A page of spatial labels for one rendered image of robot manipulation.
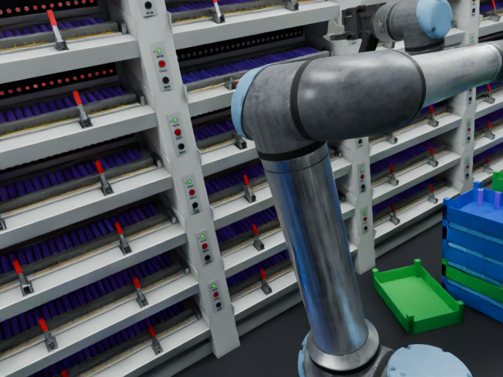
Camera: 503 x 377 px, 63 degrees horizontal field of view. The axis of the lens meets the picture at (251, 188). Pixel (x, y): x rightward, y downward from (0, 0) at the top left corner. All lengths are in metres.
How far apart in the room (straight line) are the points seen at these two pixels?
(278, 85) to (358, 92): 0.11
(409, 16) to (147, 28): 0.64
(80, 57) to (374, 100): 0.77
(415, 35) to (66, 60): 0.83
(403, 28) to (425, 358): 0.73
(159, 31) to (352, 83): 0.72
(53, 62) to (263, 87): 0.63
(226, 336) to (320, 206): 0.95
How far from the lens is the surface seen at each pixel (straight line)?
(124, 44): 1.15
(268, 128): 0.62
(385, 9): 1.16
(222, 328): 1.51
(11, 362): 1.36
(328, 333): 0.84
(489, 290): 1.64
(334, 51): 1.55
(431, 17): 1.07
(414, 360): 0.90
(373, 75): 0.57
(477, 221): 1.54
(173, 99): 1.18
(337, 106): 0.55
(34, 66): 1.11
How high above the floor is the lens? 1.07
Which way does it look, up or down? 22 degrees down
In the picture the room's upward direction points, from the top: 10 degrees counter-clockwise
